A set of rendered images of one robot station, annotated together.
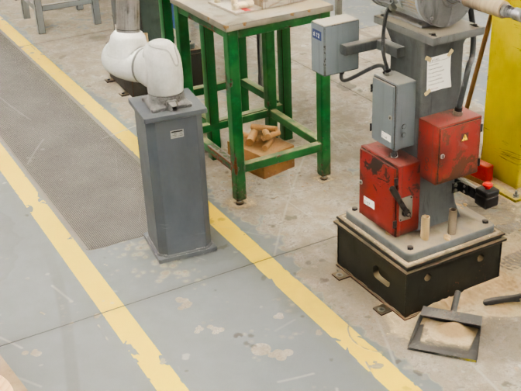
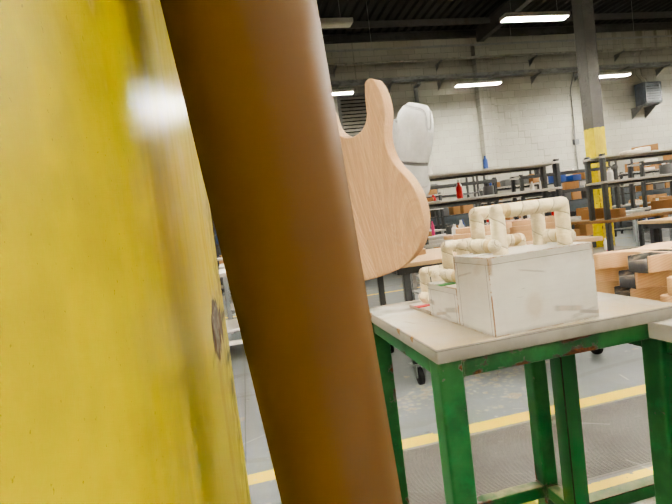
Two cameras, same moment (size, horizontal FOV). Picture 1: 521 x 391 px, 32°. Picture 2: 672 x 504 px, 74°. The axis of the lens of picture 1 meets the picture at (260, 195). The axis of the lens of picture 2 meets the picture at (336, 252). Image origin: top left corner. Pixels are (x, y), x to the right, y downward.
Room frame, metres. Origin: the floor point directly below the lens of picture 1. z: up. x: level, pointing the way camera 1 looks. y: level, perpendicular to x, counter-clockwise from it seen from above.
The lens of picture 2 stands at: (4.30, -1.30, 1.20)
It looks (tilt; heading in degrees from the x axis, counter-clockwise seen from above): 3 degrees down; 107
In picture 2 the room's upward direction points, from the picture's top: 7 degrees counter-clockwise
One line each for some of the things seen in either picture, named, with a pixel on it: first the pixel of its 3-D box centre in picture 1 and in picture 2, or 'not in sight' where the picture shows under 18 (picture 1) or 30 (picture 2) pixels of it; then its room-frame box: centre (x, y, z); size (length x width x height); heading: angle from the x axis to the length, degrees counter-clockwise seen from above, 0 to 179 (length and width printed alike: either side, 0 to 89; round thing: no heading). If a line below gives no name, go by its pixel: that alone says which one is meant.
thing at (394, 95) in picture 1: (393, 76); not in sight; (3.19, -0.52, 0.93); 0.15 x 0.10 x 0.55; 28
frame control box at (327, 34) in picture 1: (350, 55); not in sight; (3.28, -0.37, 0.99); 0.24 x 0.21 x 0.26; 28
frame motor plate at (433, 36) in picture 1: (427, 23); not in sight; (3.26, -0.65, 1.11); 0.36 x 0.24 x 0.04; 28
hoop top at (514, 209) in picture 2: not in sight; (529, 207); (4.43, -0.22, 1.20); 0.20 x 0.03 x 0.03; 31
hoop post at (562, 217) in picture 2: not in sight; (563, 224); (4.51, -0.18, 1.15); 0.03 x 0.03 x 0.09
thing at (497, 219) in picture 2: not in sight; (498, 233); (4.36, -0.26, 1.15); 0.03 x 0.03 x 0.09
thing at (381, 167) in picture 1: (388, 181); not in sight; (3.19, -0.51, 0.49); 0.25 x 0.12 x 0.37; 28
